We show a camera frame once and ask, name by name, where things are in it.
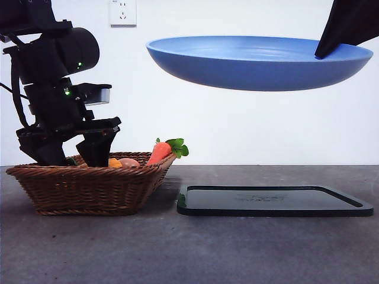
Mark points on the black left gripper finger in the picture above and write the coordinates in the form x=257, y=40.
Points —
x=47, y=154
x=96, y=151

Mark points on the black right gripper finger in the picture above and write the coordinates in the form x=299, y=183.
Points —
x=346, y=23

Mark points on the orange corn cob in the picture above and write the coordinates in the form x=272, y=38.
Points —
x=114, y=163

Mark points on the blue round plate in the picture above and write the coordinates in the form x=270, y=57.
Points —
x=251, y=71

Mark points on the brown wicker basket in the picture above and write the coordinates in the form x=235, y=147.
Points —
x=89, y=189

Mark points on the green pepper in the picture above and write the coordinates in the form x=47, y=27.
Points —
x=71, y=161

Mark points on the pale brown egg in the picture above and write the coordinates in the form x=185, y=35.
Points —
x=130, y=162

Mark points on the orange carrot with green leaves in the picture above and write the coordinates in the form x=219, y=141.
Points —
x=160, y=154

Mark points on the black rectangular tray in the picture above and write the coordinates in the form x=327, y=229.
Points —
x=266, y=201

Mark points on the pale grey left wrist camera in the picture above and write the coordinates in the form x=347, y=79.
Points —
x=102, y=95

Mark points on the white wall socket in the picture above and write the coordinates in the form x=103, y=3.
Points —
x=123, y=13

